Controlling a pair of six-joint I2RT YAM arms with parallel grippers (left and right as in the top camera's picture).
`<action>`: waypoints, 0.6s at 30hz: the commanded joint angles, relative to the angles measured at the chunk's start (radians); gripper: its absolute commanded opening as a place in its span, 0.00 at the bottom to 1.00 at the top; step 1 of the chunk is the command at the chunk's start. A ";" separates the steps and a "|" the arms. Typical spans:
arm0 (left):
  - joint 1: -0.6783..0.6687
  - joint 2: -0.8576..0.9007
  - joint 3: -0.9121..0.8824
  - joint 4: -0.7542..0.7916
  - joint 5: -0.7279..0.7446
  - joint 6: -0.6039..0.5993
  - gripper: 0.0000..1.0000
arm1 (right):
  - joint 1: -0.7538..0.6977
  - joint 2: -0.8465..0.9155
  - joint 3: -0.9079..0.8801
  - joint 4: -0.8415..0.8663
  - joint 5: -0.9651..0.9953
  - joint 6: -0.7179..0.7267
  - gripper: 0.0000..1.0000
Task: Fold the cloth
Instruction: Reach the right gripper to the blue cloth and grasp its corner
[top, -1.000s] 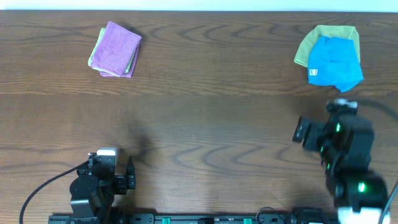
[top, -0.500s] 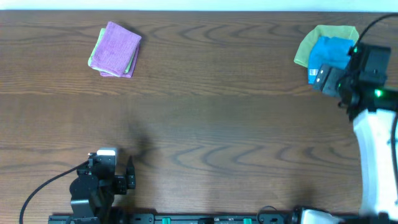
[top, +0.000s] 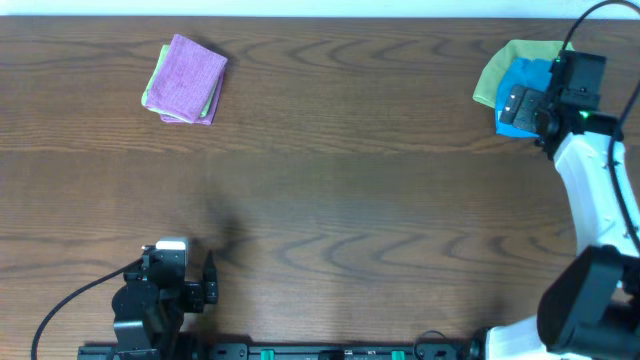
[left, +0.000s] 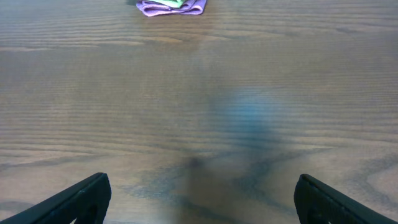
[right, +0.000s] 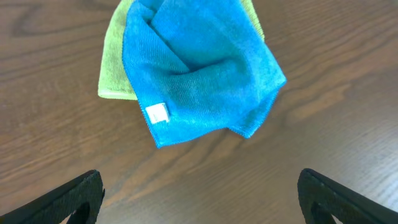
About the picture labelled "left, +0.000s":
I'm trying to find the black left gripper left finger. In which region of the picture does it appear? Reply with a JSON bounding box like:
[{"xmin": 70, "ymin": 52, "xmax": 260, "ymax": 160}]
[{"xmin": 1, "ymin": 172, "xmax": 111, "ymax": 224}]

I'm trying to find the folded light green cloth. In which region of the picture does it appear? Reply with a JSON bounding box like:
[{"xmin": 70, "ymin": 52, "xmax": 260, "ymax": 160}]
[{"xmin": 154, "ymin": 0, "xmax": 186, "ymax": 8}]

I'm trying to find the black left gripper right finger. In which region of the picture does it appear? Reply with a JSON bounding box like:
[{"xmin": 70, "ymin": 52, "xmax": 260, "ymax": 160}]
[{"xmin": 294, "ymin": 174, "xmax": 397, "ymax": 224}]

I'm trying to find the folded purple cloth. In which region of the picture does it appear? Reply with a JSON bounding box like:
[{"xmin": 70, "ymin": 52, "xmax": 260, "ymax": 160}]
[{"xmin": 136, "ymin": 0, "xmax": 207, "ymax": 17}]

